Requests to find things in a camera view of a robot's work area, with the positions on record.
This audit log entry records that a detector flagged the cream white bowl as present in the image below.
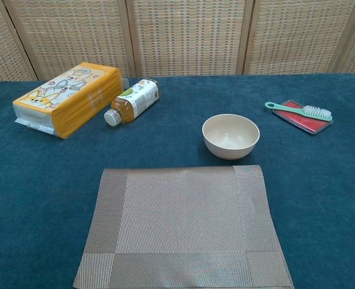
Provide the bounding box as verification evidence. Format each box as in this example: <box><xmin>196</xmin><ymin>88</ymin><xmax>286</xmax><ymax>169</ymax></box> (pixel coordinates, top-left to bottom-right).
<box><xmin>202</xmin><ymin>113</ymin><xmax>261</xmax><ymax>160</ymax></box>

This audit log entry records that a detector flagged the grey-brown woven placemat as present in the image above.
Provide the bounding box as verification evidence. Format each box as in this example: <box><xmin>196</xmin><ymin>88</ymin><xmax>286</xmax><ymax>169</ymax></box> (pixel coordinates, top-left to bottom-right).
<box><xmin>72</xmin><ymin>164</ymin><xmax>295</xmax><ymax>289</ymax></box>

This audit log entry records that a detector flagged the plastic tea bottle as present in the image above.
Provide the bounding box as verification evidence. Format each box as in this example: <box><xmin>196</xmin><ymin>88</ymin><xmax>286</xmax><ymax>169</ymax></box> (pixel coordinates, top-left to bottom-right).
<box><xmin>103</xmin><ymin>78</ymin><xmax>161</xmax><ymax>126</ymax></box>

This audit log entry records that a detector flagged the woven wooden folding screen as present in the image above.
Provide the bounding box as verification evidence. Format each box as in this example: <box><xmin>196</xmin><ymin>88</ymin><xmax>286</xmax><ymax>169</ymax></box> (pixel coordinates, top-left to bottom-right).
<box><xmin>0</xmin><ymin>0</ymin><xmax>355</xmax><ymax>87</ymax></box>

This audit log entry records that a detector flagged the yellow corgi print tissue pack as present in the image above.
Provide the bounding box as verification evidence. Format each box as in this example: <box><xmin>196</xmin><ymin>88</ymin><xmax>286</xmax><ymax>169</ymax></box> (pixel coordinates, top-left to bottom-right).
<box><xmin>12</xmin><ymin>61</ymin><xmax>129</xmax><ymax>140</ymax></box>

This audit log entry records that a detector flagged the flat red plastic case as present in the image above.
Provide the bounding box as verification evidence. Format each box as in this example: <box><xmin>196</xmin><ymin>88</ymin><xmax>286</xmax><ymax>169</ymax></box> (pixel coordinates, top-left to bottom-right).
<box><xmin>271</xmin><ymin>99</ymin><xmax>335</xmax><ymax>135</ymax></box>

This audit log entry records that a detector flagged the teal handled white brush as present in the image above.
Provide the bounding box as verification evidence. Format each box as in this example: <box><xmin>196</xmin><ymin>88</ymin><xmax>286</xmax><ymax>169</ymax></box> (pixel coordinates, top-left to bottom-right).
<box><xmin>264</xmin><ymin>101</ymin><xmax>333</xmax><ymax>122</ymax></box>

